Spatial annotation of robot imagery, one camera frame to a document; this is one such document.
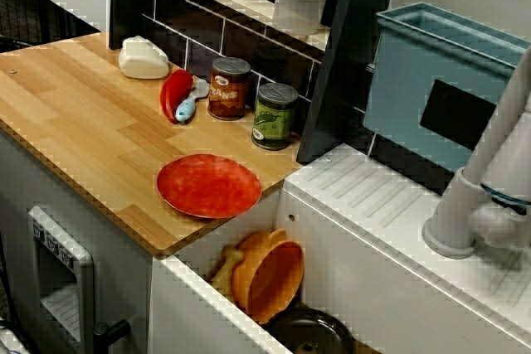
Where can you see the yellow toy chicken drumstick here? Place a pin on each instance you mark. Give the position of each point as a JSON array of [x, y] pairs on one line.
[[226, 269]]

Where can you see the blue plastic dish bin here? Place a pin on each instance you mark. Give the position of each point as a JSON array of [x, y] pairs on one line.
[[398, 97]]

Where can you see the blue toy fish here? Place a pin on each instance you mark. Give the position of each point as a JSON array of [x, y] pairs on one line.
[[185, 110]]

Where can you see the brown beans toy can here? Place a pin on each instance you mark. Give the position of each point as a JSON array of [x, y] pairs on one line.
[[228, 93]]

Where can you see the white toy sink unit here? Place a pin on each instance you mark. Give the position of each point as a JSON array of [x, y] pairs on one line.
[[373, 254]]

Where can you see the green peas toy can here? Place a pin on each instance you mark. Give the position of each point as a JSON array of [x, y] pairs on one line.
[[274, 122]]

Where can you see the red toy chili pepper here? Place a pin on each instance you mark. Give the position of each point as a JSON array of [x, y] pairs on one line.
[[172, 90]]

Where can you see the large white-lidded plastic jar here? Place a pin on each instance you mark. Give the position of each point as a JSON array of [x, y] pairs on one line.
[[302, 1]]

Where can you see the grey toy oven door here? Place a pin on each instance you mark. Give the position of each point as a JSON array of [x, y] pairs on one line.
[[62, 271]]

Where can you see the black toy kitchen shelf unit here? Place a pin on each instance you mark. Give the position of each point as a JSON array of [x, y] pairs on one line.
[[348, 59]]

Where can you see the grey toy faucet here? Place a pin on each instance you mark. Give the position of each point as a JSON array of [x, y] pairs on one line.
[[460, 209]]

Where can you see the black pot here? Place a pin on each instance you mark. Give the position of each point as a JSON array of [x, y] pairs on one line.
[[311, 333]]

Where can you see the orange toy pot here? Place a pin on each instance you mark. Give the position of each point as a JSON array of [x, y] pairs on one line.
[[271, 279]]

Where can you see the red round plate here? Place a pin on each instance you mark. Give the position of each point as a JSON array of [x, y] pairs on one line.
[[207, 186]]

